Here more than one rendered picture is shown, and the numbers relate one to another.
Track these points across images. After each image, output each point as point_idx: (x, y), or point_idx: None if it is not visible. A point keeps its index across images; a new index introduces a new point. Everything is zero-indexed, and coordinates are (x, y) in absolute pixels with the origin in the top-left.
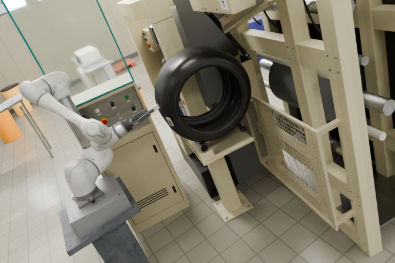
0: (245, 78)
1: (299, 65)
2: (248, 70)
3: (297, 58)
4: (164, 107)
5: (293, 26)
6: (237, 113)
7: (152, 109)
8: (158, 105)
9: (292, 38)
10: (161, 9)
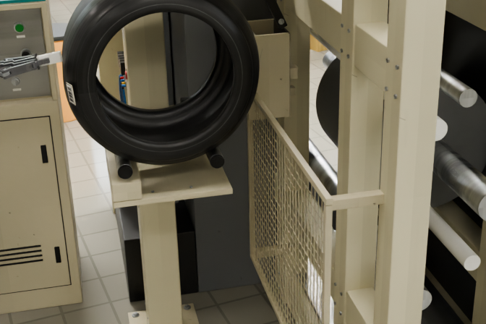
0: (249, 62)
1: (351, 68)
2: (276, 53)
3: (351, 53)
4: (69, 61)
5: None
6: (212, 125)
7: (46, 58)
8: (61, 55)
9: (351, 11)
10: None
